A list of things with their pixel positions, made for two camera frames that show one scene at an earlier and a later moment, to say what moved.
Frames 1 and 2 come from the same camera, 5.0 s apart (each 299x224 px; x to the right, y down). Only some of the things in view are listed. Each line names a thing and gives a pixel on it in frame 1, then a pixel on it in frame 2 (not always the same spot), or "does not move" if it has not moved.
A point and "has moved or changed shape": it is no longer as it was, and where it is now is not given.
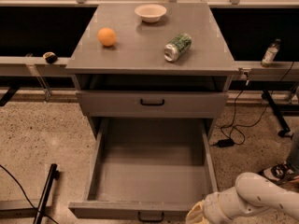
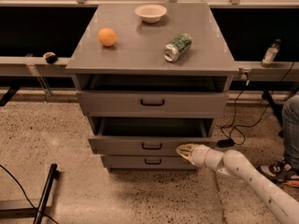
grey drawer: x=148 y=168 has moved or changed shape
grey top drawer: x=152 y=104 does not move
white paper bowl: x=150 y=13 does not move
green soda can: x=177 y=46 does not move
